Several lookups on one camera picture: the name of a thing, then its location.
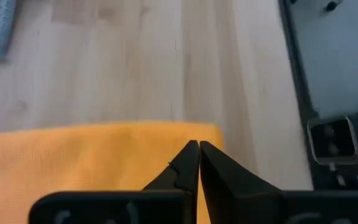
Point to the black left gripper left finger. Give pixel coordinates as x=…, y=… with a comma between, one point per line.
x=183, y=168

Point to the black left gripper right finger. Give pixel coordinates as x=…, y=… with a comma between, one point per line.
x=228, y=186

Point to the orange microfiber towel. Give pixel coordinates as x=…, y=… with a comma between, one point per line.
x=73, y=168

